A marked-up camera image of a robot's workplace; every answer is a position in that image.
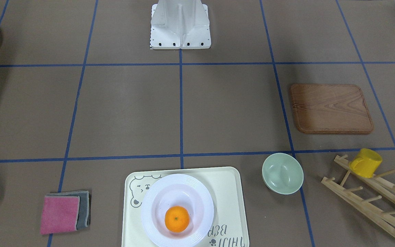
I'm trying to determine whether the pink cleaning cloth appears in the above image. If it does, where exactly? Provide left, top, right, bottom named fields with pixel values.
left=40, top=196, right=80, bottom=235

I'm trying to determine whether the green ceramic bowl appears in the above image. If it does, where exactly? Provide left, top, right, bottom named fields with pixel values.
left=261, top=153, right=304, bottom=195

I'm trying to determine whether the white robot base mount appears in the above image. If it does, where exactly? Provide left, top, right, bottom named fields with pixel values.
left=149, top=0, right=212, bottom=50

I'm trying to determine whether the yellow plastic mug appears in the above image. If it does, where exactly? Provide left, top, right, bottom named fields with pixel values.
left=349, top=148, right=383, bottom=178

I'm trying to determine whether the white round plate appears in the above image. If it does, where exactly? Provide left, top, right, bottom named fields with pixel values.
left=141, top=174, right=215, bottom=247

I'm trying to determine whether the cream bear print tray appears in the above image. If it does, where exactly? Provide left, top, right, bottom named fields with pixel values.
left=121, top=167, right=250, bottom=247

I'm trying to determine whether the wooden dish rack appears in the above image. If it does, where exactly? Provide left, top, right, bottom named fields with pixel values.
left=321, top=155, right=395, bottom=238

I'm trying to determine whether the orange fruit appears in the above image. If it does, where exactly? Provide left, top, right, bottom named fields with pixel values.
left=164, top=206, right=190, bottom=233

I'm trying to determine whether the grey cleaning cloth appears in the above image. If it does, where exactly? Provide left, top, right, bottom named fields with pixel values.
left=46, top=190, right=89, bottom=231

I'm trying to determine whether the brown wooden cutting board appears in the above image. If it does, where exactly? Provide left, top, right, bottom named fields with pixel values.
left=289, top=83, right=374, bottom=134

